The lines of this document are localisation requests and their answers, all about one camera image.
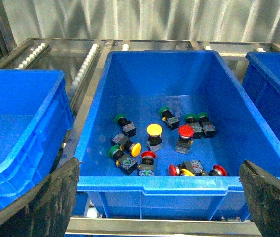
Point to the green button pair left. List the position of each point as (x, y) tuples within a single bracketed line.
[(191, 120)]

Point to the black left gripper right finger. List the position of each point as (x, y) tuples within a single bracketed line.
[(262, 193)]

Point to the white roller track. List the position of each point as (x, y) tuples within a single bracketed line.
[(83, 70)]

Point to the green button far left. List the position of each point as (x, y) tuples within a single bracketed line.
[(127, 126)]

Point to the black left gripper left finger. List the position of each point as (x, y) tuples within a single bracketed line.
[(44, 210)]

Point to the green button pair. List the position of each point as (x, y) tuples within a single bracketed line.
[(208, 127), (191, 120)]

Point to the blue empty middle bin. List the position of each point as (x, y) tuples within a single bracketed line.
[(262, 84)]

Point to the green button top middle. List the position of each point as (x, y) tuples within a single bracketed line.
[(171, 121)]

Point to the yellow button lying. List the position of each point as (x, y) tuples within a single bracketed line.
[(125, 144)]

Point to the red button with yellow clip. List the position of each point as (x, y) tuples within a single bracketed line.
[(187, 168)]

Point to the yellow button upright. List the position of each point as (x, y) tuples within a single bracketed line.
[(154, 141)]

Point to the green button lower left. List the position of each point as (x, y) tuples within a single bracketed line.
[(124, 161)]

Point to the blue bin with buttons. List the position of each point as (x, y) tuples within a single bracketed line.
[(138, 84)]

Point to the red button at bin edge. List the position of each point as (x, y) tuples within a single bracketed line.
[(218, 170)]

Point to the metal rack frame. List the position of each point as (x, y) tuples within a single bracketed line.
[(81, 103)]

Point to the blue bin far left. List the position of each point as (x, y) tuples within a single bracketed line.
[(34, 118)]

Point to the green button pair right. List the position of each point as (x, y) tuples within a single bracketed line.
[(208, 127)]

